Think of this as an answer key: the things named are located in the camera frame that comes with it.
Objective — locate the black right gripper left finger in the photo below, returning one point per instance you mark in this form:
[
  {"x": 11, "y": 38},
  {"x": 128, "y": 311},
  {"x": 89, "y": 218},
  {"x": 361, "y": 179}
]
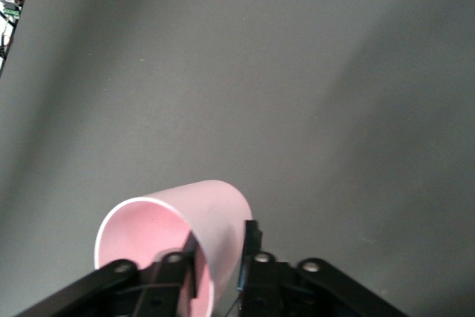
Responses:
[{"x": 156, "y": 280}]

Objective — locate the dark grey table mat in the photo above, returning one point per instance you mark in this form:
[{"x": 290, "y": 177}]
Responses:
[{"x": 259, "y": 90}]

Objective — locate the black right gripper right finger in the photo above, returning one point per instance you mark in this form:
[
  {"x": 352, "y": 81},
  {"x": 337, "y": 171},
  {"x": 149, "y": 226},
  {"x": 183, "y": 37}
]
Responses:
[{"x": 282, "y": 291}]

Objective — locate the green terminal connector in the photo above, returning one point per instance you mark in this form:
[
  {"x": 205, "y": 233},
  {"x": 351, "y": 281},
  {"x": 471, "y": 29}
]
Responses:
[{"x": 12, "y": 13}]

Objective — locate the pink plastic cup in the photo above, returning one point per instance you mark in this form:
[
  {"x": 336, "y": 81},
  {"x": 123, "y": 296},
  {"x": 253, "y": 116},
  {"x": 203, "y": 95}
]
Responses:
[{"x": 215, "y": 213}]

